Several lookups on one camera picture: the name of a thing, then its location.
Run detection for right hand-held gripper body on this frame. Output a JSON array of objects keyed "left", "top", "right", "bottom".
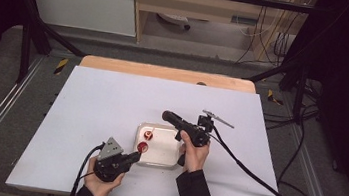
[{"left": 171, "top": 106, "right": 237, "bottom": 173}]

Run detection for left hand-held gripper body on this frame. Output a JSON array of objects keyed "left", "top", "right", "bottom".
[{"left": 91, "top": 135, "right": 135, "bottom": 186}]

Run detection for red round berry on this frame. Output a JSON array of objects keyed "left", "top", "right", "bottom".
[
  {"left": 142, "top": 130, "right": 155, "bottom": 143},
  {"left": 136, "top": 140, "right": 150, "bottom": 155}
]

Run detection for white square tray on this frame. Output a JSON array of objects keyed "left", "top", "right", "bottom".
[{"left": 131, "top": 121, "right": 184, "bottom": 171}]

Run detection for person's right hand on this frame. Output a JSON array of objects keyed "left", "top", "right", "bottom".
[{"left": 175, "top": 129, "right": 213, "bottom": 177}]

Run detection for person's left hand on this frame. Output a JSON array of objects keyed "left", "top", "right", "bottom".
[{"left": 82, "top": 156, "right": 127, "bottom": 196}]

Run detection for wooden table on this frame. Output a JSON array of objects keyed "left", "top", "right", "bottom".
[{"left": 78, "top": 53, "right": 260, "bottom": 95}]

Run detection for white chair base leg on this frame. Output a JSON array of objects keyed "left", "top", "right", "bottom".
[{"left": 155, "top": 11, "right": 194, "bottom": 31}]

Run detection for light wooden desk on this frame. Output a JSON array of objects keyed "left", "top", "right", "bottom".
[{"left": 125, "top": 0, "right": 319, "bottom": 67}]

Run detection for white cabinet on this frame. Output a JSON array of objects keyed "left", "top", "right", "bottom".
[{"left": 21, "top": 0, "right": 141, "bottom": 38}]

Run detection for left hand-held gripper cable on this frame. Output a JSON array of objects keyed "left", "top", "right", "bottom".
[{"left": 69, "top": 138, "right": 107, "bottom": 196}]

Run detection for hand-held gripper cable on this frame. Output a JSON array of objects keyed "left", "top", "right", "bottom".
[
  {"left": 200, "top": 123, "right": 327, "bottom": 196},
  {"left": 69, "top": 138, "right": 107, "bottom": 196}
]

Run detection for right hand-held gripper cable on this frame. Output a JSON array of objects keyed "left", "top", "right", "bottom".
[{"left": 200, "top": 123, "right": 327, "bottom": 196}]

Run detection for bundle of black floor cables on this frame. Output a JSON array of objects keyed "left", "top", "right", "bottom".
[{"left": 260, "top": 72, "right": 326, "bottom": 138}]

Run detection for cables under desk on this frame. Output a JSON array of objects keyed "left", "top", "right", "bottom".
[{"left": 234, "top": 0, "right": 296, "bottom": 72}]

